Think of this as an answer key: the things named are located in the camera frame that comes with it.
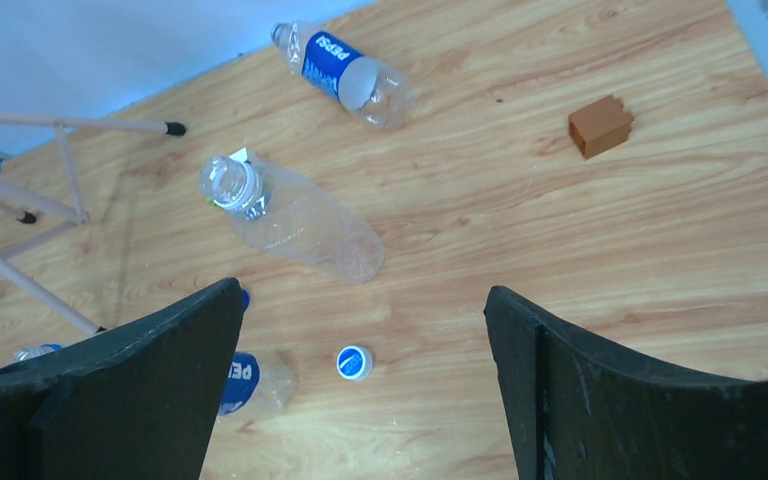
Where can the pink music stand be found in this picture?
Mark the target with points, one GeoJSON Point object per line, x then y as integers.
{"type": "Point", "coordinates": [21, 202]}

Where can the white bottle cap blue inside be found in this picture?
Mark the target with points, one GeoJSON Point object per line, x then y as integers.
{"type": "Point", "coordinates": [354, 363]}

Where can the clear bottle blue cap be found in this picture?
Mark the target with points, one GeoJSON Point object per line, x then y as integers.
{"type": "Point", "coordinates": [251, 384]}

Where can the brown small block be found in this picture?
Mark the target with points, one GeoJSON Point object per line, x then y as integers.
{"type": "Point", "coordinates": [600, 126]}

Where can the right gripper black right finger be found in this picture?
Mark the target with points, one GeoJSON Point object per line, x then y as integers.
{"type": "Point", "coordinates": [581, 406]}

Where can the clear bottle white cap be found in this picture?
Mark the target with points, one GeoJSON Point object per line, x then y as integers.
{"type": "Point", "coordinates": [291, 217]}

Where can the coloured toy brick stack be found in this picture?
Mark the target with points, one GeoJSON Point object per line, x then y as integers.
{"type": "Point", "coordinates": [228, 181]}

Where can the clear Pepsi bottle blue label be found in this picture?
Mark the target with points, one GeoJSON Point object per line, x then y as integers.
{"type": "Point", "coordinates": [366, 87]}

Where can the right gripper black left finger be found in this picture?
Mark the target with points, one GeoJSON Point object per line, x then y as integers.
{"type": "Point", "coordinates": [48, 431]}

